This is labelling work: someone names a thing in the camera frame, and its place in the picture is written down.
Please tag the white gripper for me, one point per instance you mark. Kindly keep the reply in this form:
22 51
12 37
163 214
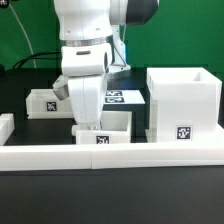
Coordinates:
84 81

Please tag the white front drawer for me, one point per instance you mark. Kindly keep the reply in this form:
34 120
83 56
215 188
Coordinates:
116 128

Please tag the white drawer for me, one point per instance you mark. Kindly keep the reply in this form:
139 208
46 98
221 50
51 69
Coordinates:
43 104
116 128

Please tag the white drawer cabinet box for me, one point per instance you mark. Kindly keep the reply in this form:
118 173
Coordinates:
184 105

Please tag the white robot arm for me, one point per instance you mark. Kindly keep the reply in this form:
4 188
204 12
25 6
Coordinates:
90 22

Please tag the white rear drawer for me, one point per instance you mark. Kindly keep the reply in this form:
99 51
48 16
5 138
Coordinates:
43 104

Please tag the fiducial marker sheet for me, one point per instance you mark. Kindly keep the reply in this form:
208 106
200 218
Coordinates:
124 97

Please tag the white left fence wall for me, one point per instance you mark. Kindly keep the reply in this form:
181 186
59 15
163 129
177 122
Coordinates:
6 127

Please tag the white fence wall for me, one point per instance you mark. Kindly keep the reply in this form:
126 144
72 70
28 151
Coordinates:
102 156
6 127

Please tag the white front fence wall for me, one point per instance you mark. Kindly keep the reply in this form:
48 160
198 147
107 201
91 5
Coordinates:
102 156

